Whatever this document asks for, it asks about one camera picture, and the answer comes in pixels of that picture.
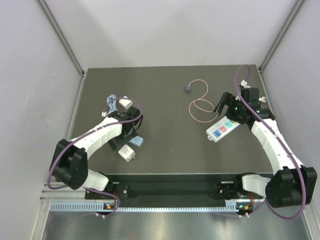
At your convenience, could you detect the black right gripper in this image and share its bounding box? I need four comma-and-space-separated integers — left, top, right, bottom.
213, 92, 246, 125

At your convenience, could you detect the white cube socket adapter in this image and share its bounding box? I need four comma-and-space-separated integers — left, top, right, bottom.
118, 144, 136, 163

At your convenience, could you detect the small white USB charger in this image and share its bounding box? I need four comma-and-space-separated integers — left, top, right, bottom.
119, 98, 133, 110

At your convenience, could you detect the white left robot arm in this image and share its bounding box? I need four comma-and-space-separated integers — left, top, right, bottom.
47, 107, 143, 199

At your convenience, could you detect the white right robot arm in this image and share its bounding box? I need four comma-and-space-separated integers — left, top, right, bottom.
206, 86, 318, 208

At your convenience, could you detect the white multicolour power strip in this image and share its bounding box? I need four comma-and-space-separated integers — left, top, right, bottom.
206, 116, 240, 143

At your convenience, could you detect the blue power strip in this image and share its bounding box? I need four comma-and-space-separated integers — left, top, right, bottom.
129, 135, 144, 147

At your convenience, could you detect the dark grey USB charger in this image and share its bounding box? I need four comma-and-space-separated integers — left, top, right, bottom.
185, 85, 192, 94

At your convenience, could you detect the pink charging cable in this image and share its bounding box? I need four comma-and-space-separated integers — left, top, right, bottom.
188, 79, 221, 123

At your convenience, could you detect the light blue coiled cable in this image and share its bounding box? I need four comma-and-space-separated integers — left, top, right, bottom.
106, 93, 120, 116

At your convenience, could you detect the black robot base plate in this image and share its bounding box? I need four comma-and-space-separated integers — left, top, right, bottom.
84, 173, 265, 208

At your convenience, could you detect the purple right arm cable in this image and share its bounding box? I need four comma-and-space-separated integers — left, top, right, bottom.
235, 64, 307, 221

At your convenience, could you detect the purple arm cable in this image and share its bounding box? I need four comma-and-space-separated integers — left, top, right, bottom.
235, 64, 307, 221
47, 96, 144, 190

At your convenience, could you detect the white slotted cable duct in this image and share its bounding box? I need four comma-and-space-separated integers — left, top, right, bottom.
50, 201, 250, 213

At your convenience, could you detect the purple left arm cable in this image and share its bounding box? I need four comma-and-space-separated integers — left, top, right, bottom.
47, 96, 144, 190

